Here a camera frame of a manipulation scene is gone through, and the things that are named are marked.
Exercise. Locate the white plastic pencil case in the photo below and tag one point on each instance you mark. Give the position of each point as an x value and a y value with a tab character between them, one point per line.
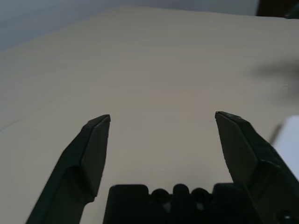
290	140

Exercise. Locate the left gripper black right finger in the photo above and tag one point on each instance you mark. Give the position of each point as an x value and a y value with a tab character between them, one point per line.
252	158

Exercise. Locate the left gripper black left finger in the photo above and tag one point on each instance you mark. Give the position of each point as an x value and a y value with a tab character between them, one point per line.
77	168

